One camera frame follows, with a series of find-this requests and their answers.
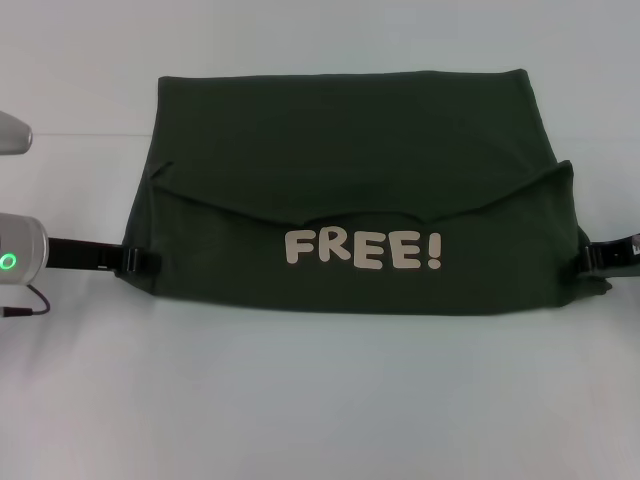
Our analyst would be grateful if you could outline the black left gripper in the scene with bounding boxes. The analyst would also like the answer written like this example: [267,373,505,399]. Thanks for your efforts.
[46,236,163,275]

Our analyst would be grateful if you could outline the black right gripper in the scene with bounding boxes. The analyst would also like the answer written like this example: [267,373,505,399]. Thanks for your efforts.
[578,231,640,280]

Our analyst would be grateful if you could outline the dark green t-shirt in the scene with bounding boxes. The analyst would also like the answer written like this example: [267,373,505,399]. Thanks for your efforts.
[118,68,615,320]

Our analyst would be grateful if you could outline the dark red thin cable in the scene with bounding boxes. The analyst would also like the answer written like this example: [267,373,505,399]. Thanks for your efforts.
[0,283,53,320]

